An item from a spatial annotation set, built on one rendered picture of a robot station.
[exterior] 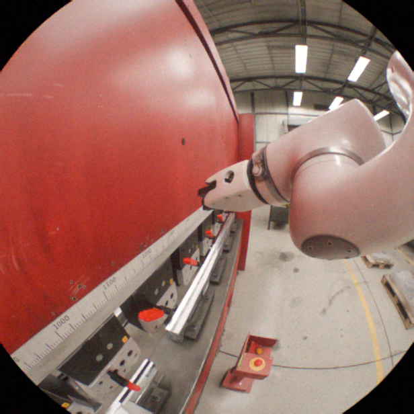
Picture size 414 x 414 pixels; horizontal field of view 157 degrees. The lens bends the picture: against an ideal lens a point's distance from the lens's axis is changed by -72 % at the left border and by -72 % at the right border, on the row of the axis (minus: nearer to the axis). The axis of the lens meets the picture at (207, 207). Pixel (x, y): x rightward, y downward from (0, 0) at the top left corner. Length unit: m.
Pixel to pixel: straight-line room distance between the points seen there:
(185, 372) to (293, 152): 0.71
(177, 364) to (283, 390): 1.15
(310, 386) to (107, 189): 1.84
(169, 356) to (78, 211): 0.64
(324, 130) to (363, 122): 0.04
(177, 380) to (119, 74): 0.83
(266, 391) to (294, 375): 0.29
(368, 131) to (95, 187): 0.28
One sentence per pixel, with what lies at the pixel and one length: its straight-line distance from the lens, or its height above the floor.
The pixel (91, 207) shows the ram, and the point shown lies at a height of 1.51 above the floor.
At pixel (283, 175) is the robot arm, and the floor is 1.54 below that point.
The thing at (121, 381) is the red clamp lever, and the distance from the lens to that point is 0.33.
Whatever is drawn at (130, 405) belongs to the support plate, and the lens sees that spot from 0.59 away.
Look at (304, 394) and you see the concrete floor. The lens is 1.74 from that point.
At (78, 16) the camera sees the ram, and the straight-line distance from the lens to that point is 0.29.
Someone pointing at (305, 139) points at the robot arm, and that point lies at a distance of 0.16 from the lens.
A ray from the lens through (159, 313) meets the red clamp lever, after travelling 0.32.
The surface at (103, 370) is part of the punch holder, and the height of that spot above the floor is 1.25.
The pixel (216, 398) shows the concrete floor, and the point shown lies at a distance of 1.55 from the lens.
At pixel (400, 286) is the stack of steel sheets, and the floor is 0.23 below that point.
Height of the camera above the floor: 1.55
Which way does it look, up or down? 15 degrees down
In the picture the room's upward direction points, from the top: straight up
